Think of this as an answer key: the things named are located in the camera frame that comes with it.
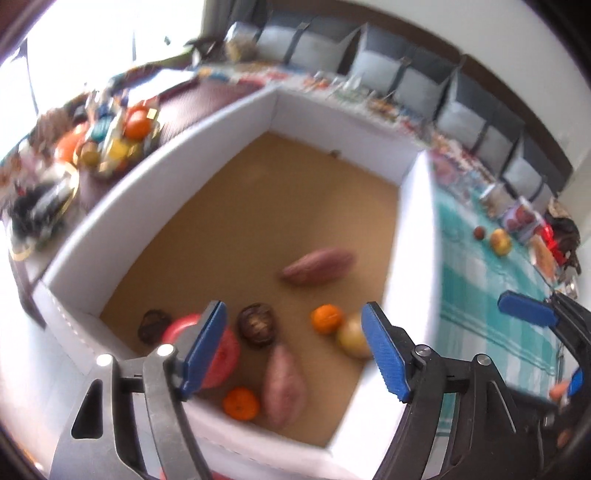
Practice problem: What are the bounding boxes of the red apple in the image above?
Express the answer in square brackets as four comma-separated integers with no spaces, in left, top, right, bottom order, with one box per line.
[161,313,241,388]

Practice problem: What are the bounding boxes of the crumpled clear plastic bag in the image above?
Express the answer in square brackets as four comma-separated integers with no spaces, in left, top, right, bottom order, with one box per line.
[226,23,259,61]

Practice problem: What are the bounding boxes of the orange mandarin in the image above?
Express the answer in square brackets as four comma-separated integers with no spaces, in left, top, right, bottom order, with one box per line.
[223,387,260,421]
[310,304,345,335]

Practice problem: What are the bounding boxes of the dark bag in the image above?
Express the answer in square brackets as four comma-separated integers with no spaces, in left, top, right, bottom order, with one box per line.
[547,203,580,268]

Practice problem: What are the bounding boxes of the grey and white pillow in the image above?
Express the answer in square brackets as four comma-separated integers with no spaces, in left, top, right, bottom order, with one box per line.
[436,58,527,171]
[256,18,361,70]
[346,25,465,109]
[501,134,566,208]

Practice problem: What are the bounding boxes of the gold rimmed plate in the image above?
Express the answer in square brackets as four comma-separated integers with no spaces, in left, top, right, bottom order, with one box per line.
[9,161,81,259]

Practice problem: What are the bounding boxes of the yellow onion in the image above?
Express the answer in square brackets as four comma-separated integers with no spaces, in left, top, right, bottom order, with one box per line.
[336,311,374,360]

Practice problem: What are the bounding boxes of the row of colourful snack packets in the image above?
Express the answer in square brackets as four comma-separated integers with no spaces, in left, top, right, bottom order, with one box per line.
[198,65,435,139]

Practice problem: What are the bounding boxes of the clear plastic jar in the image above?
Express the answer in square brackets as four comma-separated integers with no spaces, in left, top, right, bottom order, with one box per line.
[480,182,506,215]

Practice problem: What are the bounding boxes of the purple sweet potato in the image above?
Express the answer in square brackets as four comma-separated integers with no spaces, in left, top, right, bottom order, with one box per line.
[281,248,357,285]
[263,344,308,428]

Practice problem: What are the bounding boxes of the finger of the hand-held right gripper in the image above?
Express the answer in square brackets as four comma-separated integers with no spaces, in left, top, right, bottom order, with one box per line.
[566,367,586,398]
[498,290,591,370]

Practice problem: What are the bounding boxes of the dark wrinkled fruit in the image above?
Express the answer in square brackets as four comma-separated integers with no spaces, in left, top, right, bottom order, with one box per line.
[237,303,278,348]
[137,309,169,344]

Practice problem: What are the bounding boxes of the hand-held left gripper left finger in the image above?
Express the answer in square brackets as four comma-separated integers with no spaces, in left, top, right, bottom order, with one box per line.
[51,300,228,480]

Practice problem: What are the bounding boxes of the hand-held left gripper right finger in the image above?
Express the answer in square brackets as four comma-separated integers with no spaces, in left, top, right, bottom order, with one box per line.
[361,302,546,480]

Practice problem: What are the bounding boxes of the white cardboard box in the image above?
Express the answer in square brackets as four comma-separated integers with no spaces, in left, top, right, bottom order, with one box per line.
[32,85,441,462]

